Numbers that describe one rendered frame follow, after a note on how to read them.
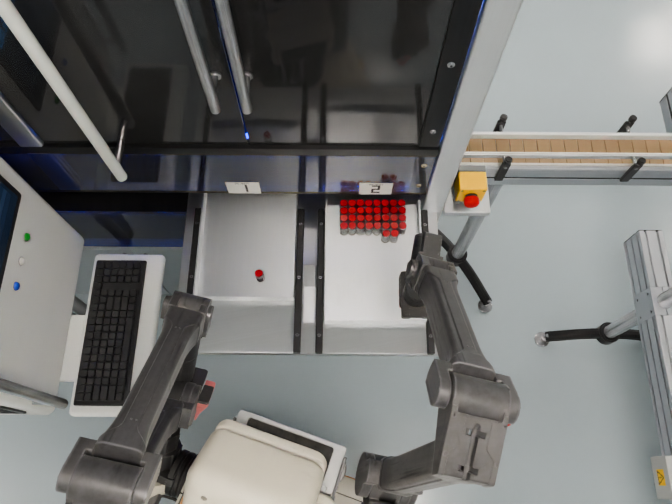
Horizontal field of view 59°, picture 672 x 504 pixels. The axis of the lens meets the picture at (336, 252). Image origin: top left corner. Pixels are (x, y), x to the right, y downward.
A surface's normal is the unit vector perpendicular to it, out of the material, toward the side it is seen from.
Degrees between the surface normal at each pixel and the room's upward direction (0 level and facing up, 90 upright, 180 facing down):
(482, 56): 90
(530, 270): 0
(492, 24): 90
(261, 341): 0
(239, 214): 0
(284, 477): 43
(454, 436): 19
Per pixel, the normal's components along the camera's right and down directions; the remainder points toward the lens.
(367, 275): 0.00, -0.37
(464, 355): 0.26, -0.89
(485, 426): 0.11, -0.06
